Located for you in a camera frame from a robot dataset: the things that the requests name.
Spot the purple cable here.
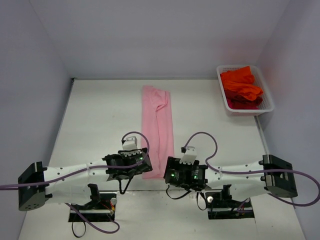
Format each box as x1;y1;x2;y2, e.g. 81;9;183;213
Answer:
0;131;150;234
180;131;320;213

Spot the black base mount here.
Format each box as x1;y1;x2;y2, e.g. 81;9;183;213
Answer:
71;192;118;223
205;189;255;220

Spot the white plastic basket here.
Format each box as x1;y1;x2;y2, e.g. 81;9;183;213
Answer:
216;65;274;116

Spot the pink t shirt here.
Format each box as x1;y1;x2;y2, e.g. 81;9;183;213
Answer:
141;85;174;180

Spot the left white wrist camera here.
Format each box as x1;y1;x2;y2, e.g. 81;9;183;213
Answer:
121;136;138;151

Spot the dark red t shirt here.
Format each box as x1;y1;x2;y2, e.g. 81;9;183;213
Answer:
227;97;263;110

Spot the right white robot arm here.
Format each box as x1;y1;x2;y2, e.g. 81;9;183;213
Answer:
163;154;298;206

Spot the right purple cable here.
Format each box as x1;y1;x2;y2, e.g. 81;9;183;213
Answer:
180;131;320;213

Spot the orange t shirt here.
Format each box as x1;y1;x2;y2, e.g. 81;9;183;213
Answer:
220;66;264;101

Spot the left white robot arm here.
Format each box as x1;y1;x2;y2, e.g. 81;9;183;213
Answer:
18;148;153;212

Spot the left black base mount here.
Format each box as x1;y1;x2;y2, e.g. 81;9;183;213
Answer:
71;192;118;223

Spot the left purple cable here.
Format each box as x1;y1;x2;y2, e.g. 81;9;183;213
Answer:
0;131;150;234

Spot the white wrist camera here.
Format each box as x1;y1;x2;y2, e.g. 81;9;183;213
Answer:
121;136;138;151
179;145;197;165

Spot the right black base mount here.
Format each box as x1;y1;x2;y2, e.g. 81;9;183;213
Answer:
205;189;255;220

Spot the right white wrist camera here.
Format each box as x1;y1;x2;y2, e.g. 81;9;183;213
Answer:
179;145;197;165

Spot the thin black cable loop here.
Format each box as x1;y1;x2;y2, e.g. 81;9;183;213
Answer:
71;212;87;238

